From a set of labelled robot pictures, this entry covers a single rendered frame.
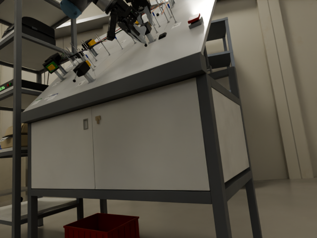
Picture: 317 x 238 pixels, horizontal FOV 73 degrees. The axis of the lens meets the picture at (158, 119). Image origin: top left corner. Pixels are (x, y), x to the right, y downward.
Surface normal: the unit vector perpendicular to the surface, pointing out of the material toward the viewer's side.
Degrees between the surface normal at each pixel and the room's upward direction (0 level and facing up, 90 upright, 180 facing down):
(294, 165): 90
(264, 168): 90
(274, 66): 90
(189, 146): 90
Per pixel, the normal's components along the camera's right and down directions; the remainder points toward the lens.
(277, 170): -0.22, -0.13
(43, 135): -0.53, -0.08
